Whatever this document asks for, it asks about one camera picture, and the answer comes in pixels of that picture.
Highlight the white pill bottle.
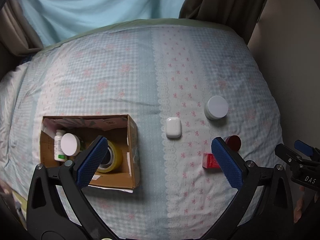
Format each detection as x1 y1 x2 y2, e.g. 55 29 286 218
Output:
54 129 67 162

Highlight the white-lid round jar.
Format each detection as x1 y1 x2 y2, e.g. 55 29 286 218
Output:
61 133 81 157

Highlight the yellow tape roll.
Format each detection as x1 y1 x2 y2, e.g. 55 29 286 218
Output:
98 140 123 173

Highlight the red small carton box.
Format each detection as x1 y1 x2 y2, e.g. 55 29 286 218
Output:
202 153 220 169

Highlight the white-lid green jar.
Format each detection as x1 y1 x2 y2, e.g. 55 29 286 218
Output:
204 95 229 120

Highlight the person's right hand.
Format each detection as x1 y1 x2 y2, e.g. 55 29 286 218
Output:
293 186 319 223

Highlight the open cardboard box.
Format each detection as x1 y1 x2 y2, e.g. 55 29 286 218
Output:
40 114 140 193

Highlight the white earbuds case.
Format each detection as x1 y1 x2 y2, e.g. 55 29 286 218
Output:
165 117 182 138

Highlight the patterned bed sheet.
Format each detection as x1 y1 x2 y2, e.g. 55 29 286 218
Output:
1 20 282 239

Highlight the right brown curtain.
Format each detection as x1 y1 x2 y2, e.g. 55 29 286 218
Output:
179 0 267 43

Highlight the brown curtain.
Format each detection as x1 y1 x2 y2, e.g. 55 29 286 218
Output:
179 0 267 43
1 0 43 77

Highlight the left brown curtain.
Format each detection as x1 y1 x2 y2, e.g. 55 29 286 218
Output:
1 0 43 77

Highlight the light blue hanging cloth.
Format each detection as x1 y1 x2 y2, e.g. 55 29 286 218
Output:
18 0 184 46

